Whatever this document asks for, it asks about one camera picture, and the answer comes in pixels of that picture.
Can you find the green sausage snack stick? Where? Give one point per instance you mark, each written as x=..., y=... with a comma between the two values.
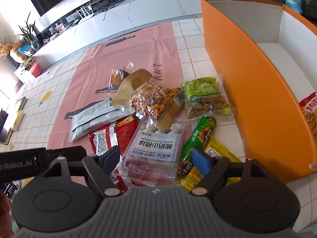
x=198, y=139

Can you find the red stick snack bag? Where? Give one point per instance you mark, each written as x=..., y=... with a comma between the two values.
x=309, y=108

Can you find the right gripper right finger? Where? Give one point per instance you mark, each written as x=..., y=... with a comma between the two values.
x=213, y=171

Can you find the white marble tv cabinet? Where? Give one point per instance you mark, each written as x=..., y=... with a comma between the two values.
x=130, y=15

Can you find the blue water jug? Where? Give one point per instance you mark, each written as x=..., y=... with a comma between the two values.
x=295, y=5

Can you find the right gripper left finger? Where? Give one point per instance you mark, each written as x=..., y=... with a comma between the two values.
x=99, y=168

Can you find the small red storage box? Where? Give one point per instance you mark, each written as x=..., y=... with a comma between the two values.
x=35, y=70

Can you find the silver white snack bag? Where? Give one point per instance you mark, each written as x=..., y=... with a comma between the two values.
x=95, y=117

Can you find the green raisin snack packet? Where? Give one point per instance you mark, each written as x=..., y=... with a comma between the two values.
x=205, y=96

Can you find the pink bottle print mat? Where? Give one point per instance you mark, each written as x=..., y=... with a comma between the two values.
x=104, y=67

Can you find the orange cardboard box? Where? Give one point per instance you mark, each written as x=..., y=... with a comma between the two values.
x=266, y=54

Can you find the white yogurt ball packet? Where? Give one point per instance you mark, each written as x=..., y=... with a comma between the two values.
x=152, y=156

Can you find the yellow snack packet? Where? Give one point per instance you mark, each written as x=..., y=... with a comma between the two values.
x=220, y=151

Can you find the small clear pastry packet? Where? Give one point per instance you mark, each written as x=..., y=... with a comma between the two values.
x=118, y=75

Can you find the person's hand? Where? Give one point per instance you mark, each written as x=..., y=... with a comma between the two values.
x=5, y=219

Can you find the mixed nuts kraft bag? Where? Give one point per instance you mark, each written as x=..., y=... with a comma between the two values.
x=140, y=93

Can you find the red snack packet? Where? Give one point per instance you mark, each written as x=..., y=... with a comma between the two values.
x=118, y=134

